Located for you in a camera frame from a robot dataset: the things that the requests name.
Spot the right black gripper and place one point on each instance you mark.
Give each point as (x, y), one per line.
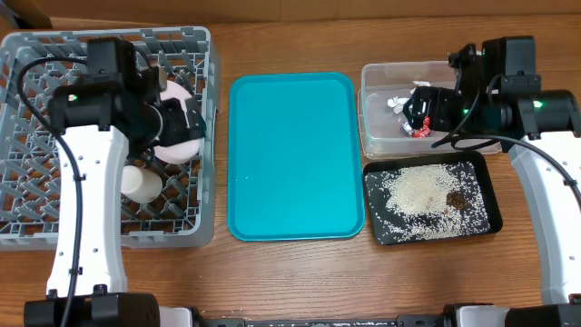
(438, 102)

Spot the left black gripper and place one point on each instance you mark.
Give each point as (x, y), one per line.
(182, 121)

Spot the large white plate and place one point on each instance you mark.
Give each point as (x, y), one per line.
(183, 152)

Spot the white tissue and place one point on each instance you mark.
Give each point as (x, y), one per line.
(396, 102)

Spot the white cup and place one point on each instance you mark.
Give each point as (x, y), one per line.
(140, 185)

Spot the brown food scrap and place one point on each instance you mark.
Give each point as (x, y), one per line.
(458, 201)

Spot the white rice pile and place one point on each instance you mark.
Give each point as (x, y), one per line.
(408, 204)

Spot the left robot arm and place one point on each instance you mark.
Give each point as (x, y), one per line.
(93, 126)

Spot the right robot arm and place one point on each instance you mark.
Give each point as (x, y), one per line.
(540, 130)

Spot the black waste tray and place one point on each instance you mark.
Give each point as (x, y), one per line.
(475, 158)

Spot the red snack wrapper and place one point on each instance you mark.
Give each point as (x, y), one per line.
(423, 132)

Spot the clear plastic bin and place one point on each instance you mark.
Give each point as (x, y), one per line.
(379, 127)

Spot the teal plastic tray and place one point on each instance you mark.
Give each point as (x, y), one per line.
(294, 166)

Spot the grey plastic dish rack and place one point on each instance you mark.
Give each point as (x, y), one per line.
(181, 216)

